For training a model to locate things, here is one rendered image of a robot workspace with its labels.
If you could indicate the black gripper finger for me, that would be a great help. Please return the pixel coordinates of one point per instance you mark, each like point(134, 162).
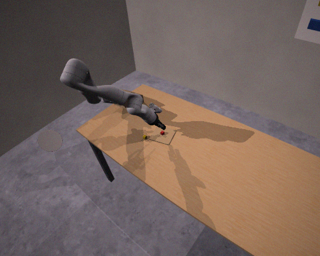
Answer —
point(162, 126)

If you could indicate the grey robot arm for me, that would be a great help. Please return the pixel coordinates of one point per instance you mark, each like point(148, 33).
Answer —
point(77, 75)

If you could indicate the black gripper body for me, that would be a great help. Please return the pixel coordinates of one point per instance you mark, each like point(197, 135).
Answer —
point(155, 122)

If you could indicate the tan flat mat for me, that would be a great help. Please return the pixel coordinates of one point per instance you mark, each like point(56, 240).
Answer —
point(166, 138)

